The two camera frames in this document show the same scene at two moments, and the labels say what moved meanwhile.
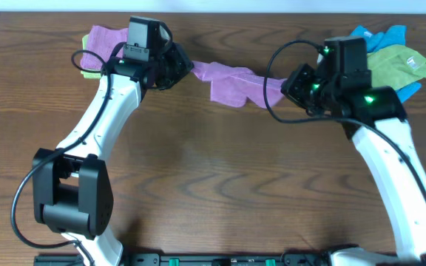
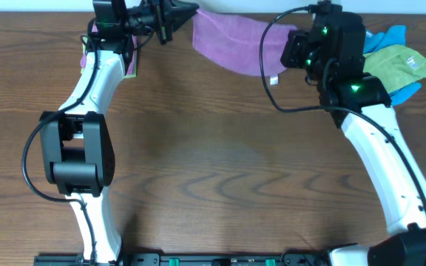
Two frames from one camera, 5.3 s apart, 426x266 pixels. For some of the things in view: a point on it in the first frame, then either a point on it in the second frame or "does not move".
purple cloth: [231, 86] → [234, 43]
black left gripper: [178, 64] → [162, 22]
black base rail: [221, 259] does not move
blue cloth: [396, 35] does not move
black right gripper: [299, 84] → [293, 49]
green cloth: [398, 66] does not move
